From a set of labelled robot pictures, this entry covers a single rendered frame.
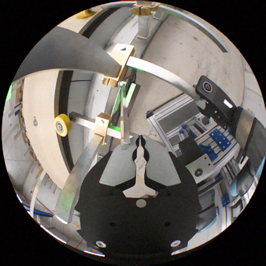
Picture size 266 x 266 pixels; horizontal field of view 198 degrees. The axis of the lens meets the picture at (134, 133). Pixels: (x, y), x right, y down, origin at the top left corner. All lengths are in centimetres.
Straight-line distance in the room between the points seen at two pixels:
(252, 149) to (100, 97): 62
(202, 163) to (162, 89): 96
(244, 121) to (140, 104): 108
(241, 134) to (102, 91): 58
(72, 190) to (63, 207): 6
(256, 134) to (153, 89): 109
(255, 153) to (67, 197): 36
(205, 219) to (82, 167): 52
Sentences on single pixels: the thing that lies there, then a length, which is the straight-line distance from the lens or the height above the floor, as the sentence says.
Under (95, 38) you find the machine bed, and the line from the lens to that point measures 48.
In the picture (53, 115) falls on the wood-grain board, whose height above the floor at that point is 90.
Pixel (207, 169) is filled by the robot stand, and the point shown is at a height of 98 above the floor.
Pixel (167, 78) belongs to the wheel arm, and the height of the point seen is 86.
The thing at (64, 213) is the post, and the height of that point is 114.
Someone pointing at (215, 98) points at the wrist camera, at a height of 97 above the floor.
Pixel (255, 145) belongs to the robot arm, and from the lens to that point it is 18.
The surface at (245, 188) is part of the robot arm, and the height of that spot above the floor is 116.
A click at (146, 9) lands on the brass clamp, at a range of 27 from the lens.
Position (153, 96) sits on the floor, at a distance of 112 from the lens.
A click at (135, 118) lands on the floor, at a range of 118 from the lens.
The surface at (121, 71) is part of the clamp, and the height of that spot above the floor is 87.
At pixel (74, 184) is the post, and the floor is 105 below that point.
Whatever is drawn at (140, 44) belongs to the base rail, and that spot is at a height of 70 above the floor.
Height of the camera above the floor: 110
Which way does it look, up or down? 59 degrees down
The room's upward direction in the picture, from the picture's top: 175 degrees counter-clockwise
